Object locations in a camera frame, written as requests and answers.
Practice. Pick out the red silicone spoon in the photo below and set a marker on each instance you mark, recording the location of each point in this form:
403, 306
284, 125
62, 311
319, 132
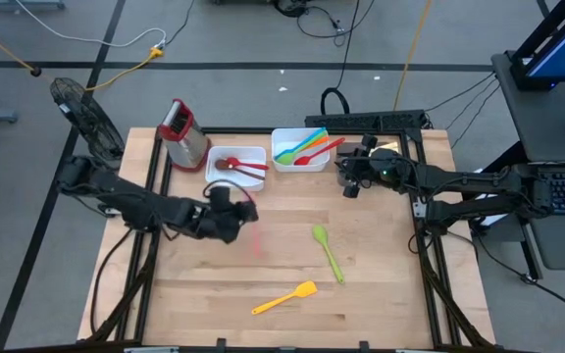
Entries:
233, 162

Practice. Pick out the black perforated power strip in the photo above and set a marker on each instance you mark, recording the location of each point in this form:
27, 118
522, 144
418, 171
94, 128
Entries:
361, 120

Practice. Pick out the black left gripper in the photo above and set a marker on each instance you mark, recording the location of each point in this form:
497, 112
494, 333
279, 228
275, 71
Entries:
219, 220

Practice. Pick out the steel box grater red trim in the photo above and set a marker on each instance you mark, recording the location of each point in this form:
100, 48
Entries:
184, 147

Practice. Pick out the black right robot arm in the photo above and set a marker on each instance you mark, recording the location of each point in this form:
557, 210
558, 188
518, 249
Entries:
483, 188

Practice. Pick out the yellow silicone spatula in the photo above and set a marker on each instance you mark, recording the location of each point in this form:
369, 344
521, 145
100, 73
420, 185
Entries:
304, 289

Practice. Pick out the grey translucent plastic bin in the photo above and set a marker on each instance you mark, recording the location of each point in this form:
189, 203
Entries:
393, 147

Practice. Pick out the black floor fan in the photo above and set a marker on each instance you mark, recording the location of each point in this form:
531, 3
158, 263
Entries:
86, 117

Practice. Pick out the white plastic bin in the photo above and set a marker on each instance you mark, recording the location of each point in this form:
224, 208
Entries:
282, 139
243, 152

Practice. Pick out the red silicone spatula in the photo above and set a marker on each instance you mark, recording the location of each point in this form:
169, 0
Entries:
303, 160

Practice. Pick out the blue silicone spatula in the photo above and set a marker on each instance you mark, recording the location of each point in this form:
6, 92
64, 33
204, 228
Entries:
307, 140

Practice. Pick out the white flat panel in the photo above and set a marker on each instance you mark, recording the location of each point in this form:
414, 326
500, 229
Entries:
488, 220

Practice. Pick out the lime green silicone spoon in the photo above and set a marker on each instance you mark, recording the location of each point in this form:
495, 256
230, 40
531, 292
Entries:
320, 234

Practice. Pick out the orange silicone spoon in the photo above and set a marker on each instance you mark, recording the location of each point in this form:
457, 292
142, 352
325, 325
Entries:
322, 142

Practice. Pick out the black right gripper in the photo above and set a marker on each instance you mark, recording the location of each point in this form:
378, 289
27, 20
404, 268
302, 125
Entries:
385, 169

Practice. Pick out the black computer monitor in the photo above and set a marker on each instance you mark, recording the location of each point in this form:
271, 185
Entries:
557, 49

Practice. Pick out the brown spoon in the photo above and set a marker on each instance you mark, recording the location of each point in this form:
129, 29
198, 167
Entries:
221, 165

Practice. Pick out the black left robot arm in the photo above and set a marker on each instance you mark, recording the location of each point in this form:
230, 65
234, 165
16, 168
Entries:
135, 201

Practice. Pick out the dark grey keyboard desk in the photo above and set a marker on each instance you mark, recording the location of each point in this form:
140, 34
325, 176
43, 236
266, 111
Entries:
557, 240

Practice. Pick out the grey cart base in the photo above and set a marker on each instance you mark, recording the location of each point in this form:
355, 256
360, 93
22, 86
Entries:
17, 4

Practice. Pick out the green silicone spatula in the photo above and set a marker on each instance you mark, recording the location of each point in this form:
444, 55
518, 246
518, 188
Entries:
286, 158

